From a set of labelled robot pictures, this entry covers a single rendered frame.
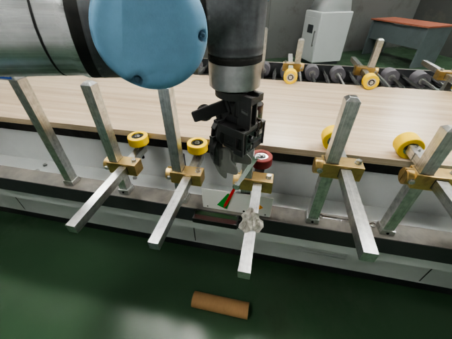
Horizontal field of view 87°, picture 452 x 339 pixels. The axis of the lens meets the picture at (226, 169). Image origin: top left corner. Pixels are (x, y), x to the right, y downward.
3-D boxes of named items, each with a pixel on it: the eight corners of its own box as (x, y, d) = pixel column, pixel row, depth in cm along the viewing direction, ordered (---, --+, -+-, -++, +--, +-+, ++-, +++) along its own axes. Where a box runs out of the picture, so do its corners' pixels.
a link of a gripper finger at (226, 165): (232, 192, 51) (235, 156, 46) (212, 180, 54) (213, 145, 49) (241, 185, 53) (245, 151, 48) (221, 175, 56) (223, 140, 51)
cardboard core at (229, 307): (247, 316, 118) (190, 303, 123) (247, 322, 123) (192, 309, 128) (249, 299, 124) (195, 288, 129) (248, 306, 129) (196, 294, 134)
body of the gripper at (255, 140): (241, 161, 45) (244, 100, 37) (208, 145, 49) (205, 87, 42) (264, 144, 49) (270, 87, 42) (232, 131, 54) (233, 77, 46)
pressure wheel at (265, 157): (268, 187, 87) (272, 162, 80) (247, 184, 88) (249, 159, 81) (270, 173, 93) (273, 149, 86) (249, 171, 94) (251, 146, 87)
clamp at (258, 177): (271, 194, 81) (272, 183, 78) (232, 188, 83) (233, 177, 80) (272, 183, 85) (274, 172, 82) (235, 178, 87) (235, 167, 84)
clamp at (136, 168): (136, 177, 89) (133, 167, 86) (104, 173, 91) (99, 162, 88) (144, 167, 94) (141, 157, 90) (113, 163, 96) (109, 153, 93)
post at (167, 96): (186, 205, 95) (168, 85, 65) (177, 204, 96) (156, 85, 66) (189, 199, 98) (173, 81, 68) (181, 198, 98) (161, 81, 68)
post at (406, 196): (383, 246, 87) (465, 130, 57) (372, 245, 87) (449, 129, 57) (380, 238, 89) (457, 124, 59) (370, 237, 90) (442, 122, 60)
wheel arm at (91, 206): (79, 235, 68) (73, 226, 66) (69, 233, 69) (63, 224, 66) (148, 152, 102) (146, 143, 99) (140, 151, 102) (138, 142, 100)
